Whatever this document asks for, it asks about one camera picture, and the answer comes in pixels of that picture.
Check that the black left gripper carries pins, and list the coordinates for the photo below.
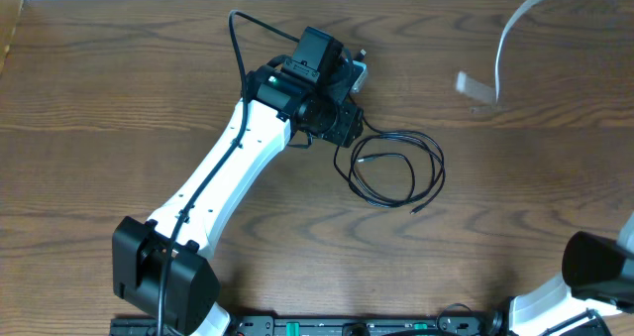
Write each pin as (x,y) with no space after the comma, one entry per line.
(348,126)

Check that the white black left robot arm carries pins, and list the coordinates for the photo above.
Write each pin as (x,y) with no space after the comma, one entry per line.
(162,266)

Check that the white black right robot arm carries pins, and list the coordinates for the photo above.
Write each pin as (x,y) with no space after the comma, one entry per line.
(595,282)

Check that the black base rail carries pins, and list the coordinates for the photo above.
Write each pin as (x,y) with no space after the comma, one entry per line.
(271,326)

